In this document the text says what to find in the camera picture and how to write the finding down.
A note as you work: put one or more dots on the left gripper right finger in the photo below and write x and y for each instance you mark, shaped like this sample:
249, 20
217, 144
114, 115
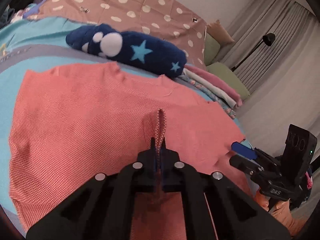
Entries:
213, 206

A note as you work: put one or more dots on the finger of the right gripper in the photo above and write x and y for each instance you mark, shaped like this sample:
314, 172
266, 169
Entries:
244, 165
244, 151

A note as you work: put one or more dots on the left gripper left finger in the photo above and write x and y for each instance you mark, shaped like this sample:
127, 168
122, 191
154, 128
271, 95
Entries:
102, 208

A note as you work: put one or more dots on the right forearm peach sleeve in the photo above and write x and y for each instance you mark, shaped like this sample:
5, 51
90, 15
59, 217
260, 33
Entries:
281, 212

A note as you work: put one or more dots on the right hand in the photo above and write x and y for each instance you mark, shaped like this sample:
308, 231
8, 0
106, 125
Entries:
262, 200

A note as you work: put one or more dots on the floral folded garment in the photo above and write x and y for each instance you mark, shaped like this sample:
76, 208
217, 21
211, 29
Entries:
211, 95

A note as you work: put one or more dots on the white folded garment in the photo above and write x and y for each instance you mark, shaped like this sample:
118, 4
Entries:
216, 90

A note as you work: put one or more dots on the pink folded garment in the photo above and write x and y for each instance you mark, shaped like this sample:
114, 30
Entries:
214, 80

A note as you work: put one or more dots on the green pillow front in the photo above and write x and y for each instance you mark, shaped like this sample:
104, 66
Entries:
225, 74

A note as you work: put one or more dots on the green pillow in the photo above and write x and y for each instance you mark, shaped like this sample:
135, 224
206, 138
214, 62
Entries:
211, 49
225, 74

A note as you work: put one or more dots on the grey pleated curtain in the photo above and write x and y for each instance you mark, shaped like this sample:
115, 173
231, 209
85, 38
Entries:
283, 79

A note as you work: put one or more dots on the green pillow back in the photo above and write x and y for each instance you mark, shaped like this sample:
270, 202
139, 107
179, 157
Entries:
211, 49

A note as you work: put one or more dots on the black floor lamp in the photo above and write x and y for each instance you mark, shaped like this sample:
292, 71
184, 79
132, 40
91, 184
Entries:
268, 39

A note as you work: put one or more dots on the tan brown pillow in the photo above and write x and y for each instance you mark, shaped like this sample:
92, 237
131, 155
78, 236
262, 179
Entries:
219, 33

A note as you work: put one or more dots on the navy star fleece blanket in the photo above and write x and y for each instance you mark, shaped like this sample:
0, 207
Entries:
135, 49

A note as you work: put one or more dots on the brown polka dot blanket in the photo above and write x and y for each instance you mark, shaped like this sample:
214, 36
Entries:
165, 19

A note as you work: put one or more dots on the black tracking camera box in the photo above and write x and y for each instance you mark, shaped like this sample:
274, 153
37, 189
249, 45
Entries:
300, 146

